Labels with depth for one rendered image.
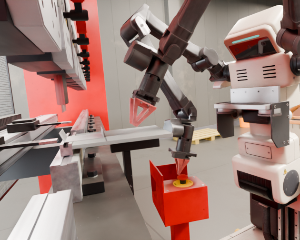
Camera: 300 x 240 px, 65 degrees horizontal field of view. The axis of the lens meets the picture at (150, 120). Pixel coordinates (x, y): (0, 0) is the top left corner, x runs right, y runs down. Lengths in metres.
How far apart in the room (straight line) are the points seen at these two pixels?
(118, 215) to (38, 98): 2.47
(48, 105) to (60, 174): 2.32
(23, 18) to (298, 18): 0.72
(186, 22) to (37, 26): 0.50
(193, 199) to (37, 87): 2.35
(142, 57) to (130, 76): 4.42
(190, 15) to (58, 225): 0.56
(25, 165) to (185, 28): 1.00
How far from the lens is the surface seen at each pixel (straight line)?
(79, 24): 0.62
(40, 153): 1.31
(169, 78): 0.92
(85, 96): 2.84
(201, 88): 6.13
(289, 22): 0.83
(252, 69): 1.05
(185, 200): 0.86
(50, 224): 0.33
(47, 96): 2.88
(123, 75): 5.03
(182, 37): 0.68
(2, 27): 0.23
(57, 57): 0.41
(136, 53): 0.67
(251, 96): 1.03
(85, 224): 0.51
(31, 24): 0.22
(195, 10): 0.68
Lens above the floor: 1.12
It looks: 7 degrees down
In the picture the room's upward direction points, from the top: 4 degrees counter-clockwise
